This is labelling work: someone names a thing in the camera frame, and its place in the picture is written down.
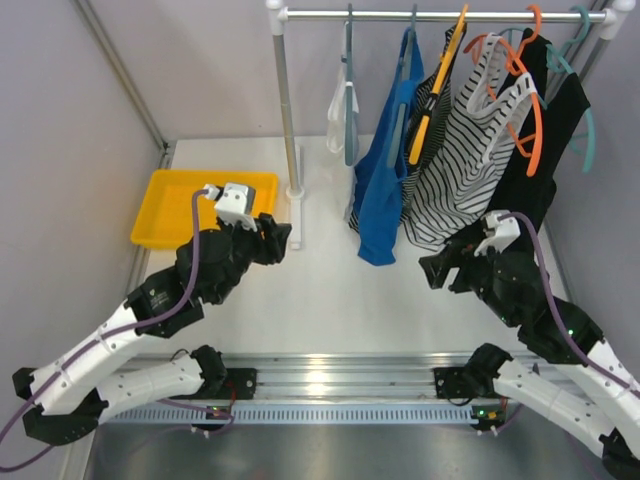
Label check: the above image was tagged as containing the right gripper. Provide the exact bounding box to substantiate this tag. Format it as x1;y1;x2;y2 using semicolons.
418;235;518;326

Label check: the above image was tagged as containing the slotted cable duct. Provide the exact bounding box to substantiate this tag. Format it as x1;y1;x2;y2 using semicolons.
111;403;505;425

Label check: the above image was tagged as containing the clothes rack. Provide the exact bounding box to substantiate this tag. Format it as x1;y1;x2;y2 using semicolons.
265;0;636;250

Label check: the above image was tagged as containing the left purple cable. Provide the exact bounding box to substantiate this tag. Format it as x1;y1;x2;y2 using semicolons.
0;188;236;474

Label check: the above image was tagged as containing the orange hanger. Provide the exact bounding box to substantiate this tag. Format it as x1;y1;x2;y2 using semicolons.
455;33;543;182

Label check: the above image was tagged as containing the blue tank top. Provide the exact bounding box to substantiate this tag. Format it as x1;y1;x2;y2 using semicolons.
348;27;424;266

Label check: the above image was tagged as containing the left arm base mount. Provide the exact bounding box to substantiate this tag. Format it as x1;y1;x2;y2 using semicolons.
200;368;258;400

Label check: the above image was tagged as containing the yellow hanger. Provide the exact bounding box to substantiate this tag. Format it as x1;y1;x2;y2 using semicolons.
409;4;469;166

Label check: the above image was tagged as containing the grey-blue hanger with blue top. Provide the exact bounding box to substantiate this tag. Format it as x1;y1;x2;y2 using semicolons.
386;4;418;168

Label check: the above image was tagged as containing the white striped tank top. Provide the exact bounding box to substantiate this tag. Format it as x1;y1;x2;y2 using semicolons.
404;33;537;254

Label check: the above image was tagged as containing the yellow plastic tray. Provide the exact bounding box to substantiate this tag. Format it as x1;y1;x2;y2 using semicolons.
130;169;279;250

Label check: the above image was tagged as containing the black tank top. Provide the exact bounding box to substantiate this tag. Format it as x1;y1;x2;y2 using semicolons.
444;27;592;251

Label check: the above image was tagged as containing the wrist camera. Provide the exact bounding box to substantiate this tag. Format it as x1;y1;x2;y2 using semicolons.
474;210;520;257
204;182;257;231

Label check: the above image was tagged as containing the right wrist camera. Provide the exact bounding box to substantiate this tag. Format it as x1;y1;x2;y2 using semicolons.
474;210;520;257

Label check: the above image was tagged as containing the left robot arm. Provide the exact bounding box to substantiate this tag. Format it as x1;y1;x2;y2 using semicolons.
12;213;292;446

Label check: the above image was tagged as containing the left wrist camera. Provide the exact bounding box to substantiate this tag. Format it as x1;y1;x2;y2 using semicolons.
204;182;257;231

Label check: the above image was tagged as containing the teal hanger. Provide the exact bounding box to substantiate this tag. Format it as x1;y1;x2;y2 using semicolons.
502;4;596;186

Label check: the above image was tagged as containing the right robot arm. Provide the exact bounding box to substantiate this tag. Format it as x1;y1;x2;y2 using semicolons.
419;241;639;479

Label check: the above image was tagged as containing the dark striped tank top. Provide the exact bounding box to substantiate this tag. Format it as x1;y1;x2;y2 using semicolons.
348;26;458;231

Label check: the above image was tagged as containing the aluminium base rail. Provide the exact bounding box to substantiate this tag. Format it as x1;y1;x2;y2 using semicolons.
114;352;551;401

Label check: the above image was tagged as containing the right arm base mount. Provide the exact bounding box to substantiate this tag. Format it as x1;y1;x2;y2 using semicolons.
433;366;499;401

